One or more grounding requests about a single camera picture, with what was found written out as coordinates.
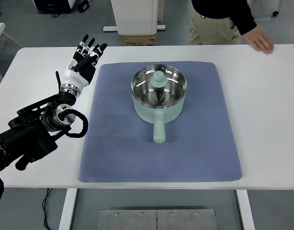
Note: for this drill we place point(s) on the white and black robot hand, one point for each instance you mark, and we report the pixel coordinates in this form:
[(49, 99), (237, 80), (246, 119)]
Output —
[(73, 77)]

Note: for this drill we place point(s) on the person's hand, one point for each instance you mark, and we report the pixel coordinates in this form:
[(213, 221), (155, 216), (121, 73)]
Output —
[(259, 39)]

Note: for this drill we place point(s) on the person's forearm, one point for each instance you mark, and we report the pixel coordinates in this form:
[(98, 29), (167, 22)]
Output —
[(245, 19)]

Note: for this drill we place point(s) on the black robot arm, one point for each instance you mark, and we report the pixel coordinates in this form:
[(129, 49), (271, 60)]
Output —
[(29, 141)]

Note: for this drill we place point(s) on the white chair base with casters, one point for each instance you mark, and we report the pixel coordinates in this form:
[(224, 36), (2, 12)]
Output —
[(275, 13)]

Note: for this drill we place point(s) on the person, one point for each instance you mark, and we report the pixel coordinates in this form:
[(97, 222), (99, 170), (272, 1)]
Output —
[(209, 26)]

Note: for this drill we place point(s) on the black power adapter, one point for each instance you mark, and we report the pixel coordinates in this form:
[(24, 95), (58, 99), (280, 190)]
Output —
[(83, 6)]

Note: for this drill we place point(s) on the black and white device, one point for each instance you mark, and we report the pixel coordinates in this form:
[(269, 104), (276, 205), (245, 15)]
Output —
[(55, 4)]

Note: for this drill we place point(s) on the brown cardboard box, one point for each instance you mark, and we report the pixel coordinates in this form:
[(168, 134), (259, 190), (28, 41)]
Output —
[(139, 40)]

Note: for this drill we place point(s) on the glass lid with green knob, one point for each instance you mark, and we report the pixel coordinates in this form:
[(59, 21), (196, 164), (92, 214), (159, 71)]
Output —
[(158, 80)]

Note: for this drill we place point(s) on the blue textured mat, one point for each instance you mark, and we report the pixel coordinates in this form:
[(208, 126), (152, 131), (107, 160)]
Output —
[(161, 163)]

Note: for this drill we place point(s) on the white table leg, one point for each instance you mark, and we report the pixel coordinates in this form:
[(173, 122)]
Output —
[(246, 210), (67, 210)]

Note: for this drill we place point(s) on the grey metal plate with screws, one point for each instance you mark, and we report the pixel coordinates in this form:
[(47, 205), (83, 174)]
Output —
[(137, 220)]

